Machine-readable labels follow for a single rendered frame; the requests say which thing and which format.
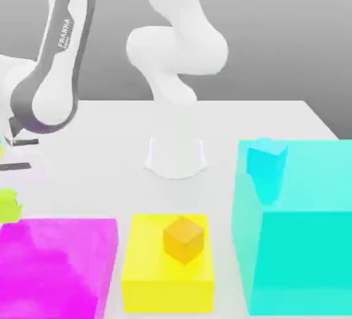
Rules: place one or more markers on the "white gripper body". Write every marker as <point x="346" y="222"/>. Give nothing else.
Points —
<point x="13" y="166"/>

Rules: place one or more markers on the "small lime green cube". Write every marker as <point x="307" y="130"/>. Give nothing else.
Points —
<point x="7" y="209"/>

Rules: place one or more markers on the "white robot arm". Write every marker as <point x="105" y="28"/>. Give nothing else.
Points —
<point x="176" y="49"/>

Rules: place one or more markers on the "small orange cube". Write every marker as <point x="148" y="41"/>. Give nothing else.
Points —
<point x="183" y="244"/>

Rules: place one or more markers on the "small cyan cube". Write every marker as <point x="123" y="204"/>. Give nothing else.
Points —
<point x="265" y="176"/>

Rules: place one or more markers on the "large magenta box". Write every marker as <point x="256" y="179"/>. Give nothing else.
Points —
<point x="55" y="269"/>

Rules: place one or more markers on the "large yellow box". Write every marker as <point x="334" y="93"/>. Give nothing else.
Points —
<point x="145" y="291"/>

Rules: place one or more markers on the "large turquoise box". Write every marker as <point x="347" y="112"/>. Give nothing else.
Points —
<point x="302" y="264"/>

